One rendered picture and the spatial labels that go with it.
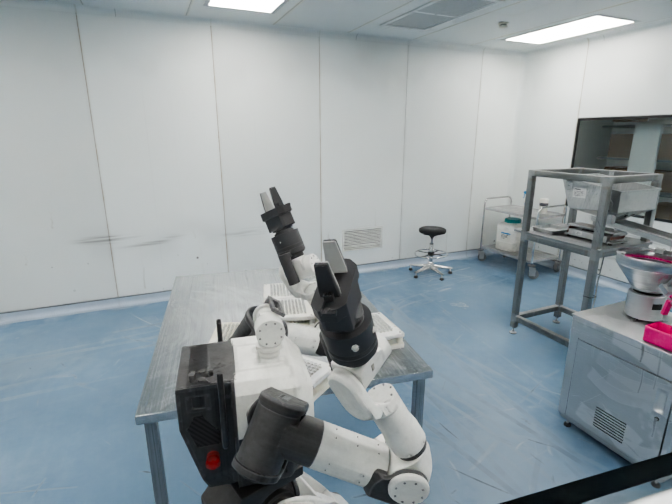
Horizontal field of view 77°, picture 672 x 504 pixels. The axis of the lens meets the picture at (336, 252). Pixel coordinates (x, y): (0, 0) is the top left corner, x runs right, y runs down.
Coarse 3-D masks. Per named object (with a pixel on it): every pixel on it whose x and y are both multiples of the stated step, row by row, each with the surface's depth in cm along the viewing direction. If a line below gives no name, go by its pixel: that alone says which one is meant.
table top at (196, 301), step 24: (192, 288) 257; (216, 288) 257; (240, 288) 257; (168, 312) 223; (192, 312) 223; (216, 312) 223; (240, 312) 223; (168, 336) 196; (192, 336) 196; (168, 360) 175; (408, 360) 175; (144, 384) 159; (168, 384) 158; (144, 408) 145; (168, 408) 145
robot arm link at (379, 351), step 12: (324, 348) 76; (372, 348) 69; (384, 348) 76; (336, 360) 70; (348, 360) 68; (360, 360) 68; (372, 360) 72; (384, 360) 76; (360, 372) 71; (372, 372) 73
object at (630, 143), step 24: (600, 120) 506; (624, 120) 481; (648, 120) 458; (576, 144) 537; (600, 144) 509; (624, 144) 484; (648, 144) 461; (600, 168) 512; (624, 168) 487; (648, 168) 463
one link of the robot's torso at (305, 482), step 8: (304, 472) 130; (296, 480) 123; (304, 480) 122; (312, 480) 129; (304, 488) 120; (312, 488) 130; (320, 488) 132; (296, 496) 110; (304, 496) 112; (312, 496) 114; (320, 496) 117; (328, 496) 132; (336, 496) 136
